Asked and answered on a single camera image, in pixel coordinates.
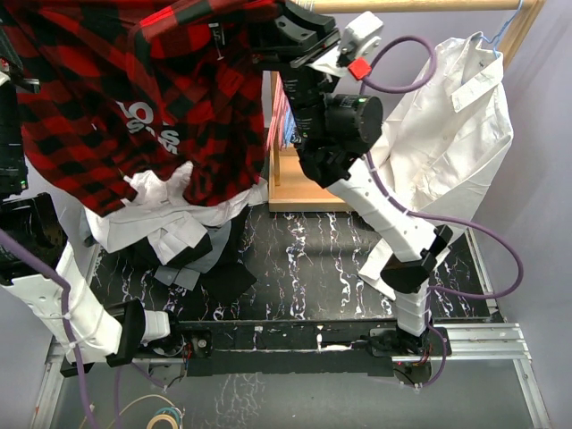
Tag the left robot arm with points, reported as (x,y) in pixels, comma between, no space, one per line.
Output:
(44,268)

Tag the grey garment in pile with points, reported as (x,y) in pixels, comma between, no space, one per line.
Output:
(176,245)

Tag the red black plaid shirt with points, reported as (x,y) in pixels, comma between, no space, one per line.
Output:
(134,86)

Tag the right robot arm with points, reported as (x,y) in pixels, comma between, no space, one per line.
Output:
(337,133)

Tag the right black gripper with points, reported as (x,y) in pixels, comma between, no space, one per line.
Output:
(298,43)

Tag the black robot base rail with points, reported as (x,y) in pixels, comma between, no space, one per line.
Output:
(375,347)

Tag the wooden clothes rack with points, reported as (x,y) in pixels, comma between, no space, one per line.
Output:
(289,189)

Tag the blue hanger holding shirt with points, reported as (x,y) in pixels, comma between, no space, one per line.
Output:
(495,41)

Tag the white shirt on hanger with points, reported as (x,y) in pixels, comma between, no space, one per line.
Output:
(443,143)

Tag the pink wire hanger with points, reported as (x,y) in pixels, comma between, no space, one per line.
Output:
(279,110)

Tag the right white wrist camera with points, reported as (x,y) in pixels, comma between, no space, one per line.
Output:
(358,40)

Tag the black garment in pile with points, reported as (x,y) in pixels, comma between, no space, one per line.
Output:
(223,272)

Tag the aluminium frame rail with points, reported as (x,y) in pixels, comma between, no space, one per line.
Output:
(468,342)

